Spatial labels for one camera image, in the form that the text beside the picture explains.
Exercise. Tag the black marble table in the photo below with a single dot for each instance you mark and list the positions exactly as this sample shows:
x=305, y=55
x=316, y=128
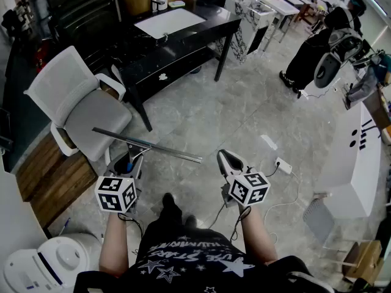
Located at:
x=152, y=56

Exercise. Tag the white table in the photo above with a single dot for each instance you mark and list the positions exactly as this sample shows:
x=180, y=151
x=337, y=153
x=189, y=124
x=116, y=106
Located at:
x=279, y=6

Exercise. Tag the person's left forearm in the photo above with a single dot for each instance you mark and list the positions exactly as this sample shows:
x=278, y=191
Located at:
x=114, y=246

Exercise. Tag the black star print shirt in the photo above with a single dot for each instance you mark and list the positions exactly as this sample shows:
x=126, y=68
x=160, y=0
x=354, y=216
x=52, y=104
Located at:
x=195, y=261

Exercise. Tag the white power strip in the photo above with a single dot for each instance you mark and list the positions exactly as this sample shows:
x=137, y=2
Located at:
x=283, y=165

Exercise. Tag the person's right forearm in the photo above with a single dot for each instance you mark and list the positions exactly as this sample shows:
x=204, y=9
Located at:
x=258, y=237

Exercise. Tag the red fire extinguisher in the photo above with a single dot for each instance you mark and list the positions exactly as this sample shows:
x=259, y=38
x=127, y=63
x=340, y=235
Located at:
x=41, y=61

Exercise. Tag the black ribbed cabinet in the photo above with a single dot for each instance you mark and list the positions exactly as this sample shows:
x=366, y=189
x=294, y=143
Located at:
x=82, y=17

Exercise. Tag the green soap dish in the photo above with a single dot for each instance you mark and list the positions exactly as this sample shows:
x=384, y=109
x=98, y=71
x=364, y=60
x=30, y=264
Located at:
x=176, y=3

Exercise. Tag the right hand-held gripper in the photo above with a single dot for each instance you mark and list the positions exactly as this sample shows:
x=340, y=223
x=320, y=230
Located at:
x=249, y=188

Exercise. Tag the chrome faucet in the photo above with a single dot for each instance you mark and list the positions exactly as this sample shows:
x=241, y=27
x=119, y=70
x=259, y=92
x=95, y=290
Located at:
x=154, y=2

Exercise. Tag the white mesh office chair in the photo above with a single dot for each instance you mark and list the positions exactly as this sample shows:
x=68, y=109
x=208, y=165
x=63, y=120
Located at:
x=91, y=114

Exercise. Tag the person's black trouser legs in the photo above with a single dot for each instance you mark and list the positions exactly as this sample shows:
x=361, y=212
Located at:
x=172, y=209

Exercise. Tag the white sink basin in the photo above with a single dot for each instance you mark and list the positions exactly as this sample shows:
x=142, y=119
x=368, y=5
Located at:
x=171, y=22

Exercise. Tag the white marble vanity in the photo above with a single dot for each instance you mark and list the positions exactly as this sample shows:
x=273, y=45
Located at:
x=253, y=26

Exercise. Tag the metal squeegee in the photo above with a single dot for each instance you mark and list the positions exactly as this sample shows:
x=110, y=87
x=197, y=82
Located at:
x=171, y=152

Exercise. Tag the grey mesh stool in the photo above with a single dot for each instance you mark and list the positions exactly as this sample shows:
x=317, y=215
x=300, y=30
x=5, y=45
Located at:
x=319, y=220

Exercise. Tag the white curved counter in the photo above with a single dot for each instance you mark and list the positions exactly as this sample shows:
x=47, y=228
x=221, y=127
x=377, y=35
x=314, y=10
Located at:
x=354, y=169

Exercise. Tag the blue pen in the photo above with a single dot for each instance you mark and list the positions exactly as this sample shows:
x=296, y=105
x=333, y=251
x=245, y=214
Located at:
x=64, y=226

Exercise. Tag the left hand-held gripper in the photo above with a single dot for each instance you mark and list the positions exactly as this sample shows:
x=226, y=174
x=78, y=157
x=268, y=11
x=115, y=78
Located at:
x=114, y=194

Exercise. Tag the wooden slat platform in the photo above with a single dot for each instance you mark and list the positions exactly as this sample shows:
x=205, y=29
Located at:
x=55, y=179

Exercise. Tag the white toilet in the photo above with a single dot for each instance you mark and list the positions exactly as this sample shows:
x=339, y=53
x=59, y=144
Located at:
x=61, y=258

